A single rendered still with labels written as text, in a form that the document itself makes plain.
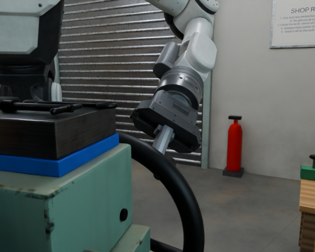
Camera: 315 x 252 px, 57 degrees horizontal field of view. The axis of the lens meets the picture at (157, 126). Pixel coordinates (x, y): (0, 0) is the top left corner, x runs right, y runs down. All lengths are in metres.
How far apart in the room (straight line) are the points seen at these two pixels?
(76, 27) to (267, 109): 2.46
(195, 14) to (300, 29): 2.25
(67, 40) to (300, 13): 2.68
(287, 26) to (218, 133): 1.20
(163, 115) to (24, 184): 0.30
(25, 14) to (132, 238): 0.56
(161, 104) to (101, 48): 3.22
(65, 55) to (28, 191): 3.89
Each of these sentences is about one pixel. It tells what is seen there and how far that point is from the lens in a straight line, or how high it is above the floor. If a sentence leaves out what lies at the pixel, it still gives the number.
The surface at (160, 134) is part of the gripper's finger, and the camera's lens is 0.46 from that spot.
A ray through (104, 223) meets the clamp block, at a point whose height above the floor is 0.90.
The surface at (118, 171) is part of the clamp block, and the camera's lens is 0.28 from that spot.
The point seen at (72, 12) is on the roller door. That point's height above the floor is 1.75.
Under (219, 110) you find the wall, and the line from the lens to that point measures 3.12.
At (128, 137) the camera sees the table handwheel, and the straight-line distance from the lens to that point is 0.39.
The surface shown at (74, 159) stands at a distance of 0.23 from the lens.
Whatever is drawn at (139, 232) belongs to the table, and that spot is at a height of 0.87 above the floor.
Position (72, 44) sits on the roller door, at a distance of 3.99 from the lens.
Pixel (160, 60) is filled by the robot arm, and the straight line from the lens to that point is 0.58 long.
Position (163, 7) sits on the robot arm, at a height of 1.20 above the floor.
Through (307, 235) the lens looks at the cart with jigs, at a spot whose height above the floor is 0.40.
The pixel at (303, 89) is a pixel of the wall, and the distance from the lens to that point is 3.01.
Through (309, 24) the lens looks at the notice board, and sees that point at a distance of 3.02.
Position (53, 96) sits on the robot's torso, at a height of 0.96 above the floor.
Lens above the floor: 1.03
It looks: 11 degrees down
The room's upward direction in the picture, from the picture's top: straight up
